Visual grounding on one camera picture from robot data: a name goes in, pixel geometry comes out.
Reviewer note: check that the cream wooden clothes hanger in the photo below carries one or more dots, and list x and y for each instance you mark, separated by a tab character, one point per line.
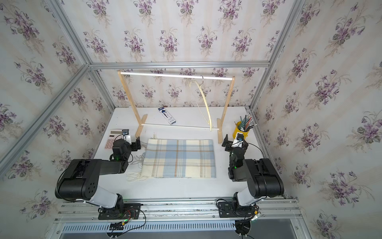
202	93

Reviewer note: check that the wooden clothes rack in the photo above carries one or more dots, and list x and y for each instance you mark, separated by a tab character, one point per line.
142	119

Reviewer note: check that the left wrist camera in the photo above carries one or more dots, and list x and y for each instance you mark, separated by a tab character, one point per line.
126	135

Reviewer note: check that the plaid blue cream scarf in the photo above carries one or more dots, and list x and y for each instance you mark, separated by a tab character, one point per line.
174	158

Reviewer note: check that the pens in cup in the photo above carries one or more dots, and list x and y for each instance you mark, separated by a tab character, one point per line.
245	124

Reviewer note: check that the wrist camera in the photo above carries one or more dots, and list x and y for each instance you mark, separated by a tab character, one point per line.
126	135
239	138

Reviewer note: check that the blue white flat package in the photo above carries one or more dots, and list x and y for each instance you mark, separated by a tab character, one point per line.
168	117

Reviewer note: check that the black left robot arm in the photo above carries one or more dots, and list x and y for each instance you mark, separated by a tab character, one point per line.
80	180

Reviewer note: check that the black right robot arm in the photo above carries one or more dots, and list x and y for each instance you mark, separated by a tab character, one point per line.
260	175

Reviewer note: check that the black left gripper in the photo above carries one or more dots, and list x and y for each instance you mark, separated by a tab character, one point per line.
137	146

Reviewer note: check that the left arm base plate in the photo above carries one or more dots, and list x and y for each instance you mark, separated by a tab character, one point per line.
128	211

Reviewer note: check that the small circuit board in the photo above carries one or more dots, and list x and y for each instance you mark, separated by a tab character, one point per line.
116	226

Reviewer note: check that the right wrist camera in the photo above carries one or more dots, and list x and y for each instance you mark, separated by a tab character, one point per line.
239	138

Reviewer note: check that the yellow pen cup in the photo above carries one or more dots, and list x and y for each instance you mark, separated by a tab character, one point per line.
240	132

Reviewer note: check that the pink calculator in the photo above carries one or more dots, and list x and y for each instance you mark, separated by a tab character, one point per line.
113	136

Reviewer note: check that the aluminium rail base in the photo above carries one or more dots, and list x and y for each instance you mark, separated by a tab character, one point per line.
175	215

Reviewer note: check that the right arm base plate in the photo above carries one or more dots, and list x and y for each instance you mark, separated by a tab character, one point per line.
228	209

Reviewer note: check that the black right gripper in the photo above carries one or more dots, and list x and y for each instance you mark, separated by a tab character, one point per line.
229	144

